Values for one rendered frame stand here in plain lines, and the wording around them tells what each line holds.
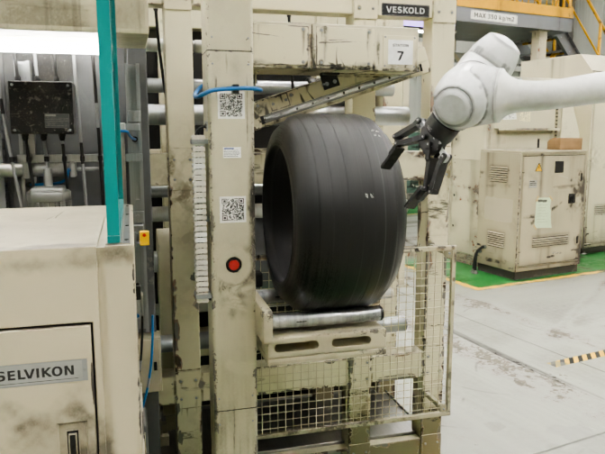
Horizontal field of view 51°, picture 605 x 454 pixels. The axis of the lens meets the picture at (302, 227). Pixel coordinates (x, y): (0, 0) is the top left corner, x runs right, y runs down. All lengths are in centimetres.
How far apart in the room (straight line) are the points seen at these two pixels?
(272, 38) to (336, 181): 62
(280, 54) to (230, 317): 85
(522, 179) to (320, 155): 477
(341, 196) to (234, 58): 49
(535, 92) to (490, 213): 539
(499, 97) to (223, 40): 84
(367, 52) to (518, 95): 101
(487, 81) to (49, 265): 82
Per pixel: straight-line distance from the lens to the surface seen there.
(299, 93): 223
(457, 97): 119
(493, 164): 656
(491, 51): 136
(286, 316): 181
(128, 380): 107
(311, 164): 167
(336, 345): 189
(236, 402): 195
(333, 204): 164
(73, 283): 102
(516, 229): 637
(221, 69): 178
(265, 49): 208
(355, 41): 216
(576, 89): 127
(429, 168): 147
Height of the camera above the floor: 144
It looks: 9 degrees down
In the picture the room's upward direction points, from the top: straight up
